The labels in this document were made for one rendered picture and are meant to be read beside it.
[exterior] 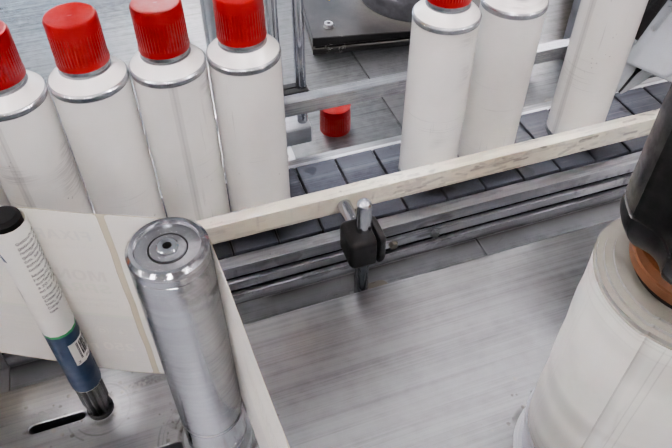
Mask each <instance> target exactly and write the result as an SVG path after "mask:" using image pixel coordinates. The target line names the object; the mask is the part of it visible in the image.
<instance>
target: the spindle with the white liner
mask: <svg viewBox="0 0 672 448"><path fill-rule="evenodd" d="M620 216H621V217H620V218H619V219H617V220H615V221H613V222H612V223H610V224H609V225H608V226H607V227H606V228H604V230H603V231H602V232H601V233H600V235H599V236H598V238H597V240H596V242H595V245H594V248H593V251H592V254H591V257H590V260H589V262H588V265H587V267H586V270H585V272H584V275H583V277H582V279H581V280H580V282H579V284H578V286H577V289H576V291H575V294H574V296H573V299H572V302H571V304H570V307H569V310H568V313H567V316H566V318H565V320H564V322H563V324H562V326H561V328H560V330H559V333H558V335H557V337H556V340H555V342H554V344H553V347H552V350H551V353H550V356H549V358H548V361H547V363H546V365H545V367H544V369H543V371H542V373H541V375H540V377H539V379H538V382H537V385H536V386H535V388H534V389H533V391H532V392H531V394H530V396H529V399H528V401H527V404H526V407H525V408H524V410H523V411H522V413H521V414H520V416H519V418H518V421H517V423H516V426H515V430H514V435H513V448H672V84H671V86H670V89H669V91H668V92H667V94H666V96H665V98H664V100H663V103H662V105H661V107H660V110H659V112H658V114H657V117H656V119H655V121H654V124H653V126H652V128H651V131H650V133H649V135H648V138H647V140H646V142H645V145H644V147H643V149H642V152H641V154H640V156H639V159H638V161H637V163H636V166H635V168H634V171H633V173H632V175H631V178H630V180H629V182H628V185H627V187H626V192H624V194H623V196H622V199H621V202H620Z"/></svg>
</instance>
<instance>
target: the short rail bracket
mask: <svg viewBox="0 0 672 448"><path fill-rule="evenodd" d="M340 246H341V248H342V251H343V253H344V255H345V257H346V259H347V261H348V263H349V265H350V267H352V268H354V293H357V292H360V291H364V290H367V289H368V274H369V265H371V264H375V263H376V260H377V262H381V261H383V260H384V258H385V251H386V236H385V234H384V232H383V230H382V228H381V226H380V225H379V223H378V221H377V219H376V218H375V217H374V216H373V215H372V202H371V201H370V200H369V199H367V198H362V199H359V200H358V202H357V204H356V219H352V220H348V221H345V222H343V223H342V224H341V226H340Z"/></svg>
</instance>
